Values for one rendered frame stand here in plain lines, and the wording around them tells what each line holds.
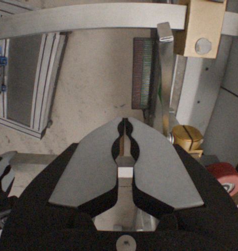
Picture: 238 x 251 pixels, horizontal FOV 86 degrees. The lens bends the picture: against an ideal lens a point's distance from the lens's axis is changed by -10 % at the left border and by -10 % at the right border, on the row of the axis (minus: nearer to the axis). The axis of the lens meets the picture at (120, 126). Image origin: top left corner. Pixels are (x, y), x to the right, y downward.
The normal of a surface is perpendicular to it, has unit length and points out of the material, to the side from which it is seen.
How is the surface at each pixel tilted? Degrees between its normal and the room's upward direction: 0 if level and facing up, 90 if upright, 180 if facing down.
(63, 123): 0
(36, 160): 90
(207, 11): 0
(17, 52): 0
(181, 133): 90
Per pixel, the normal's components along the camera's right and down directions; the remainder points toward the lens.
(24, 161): -0.01, -0.84
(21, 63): -0.03, 0.54
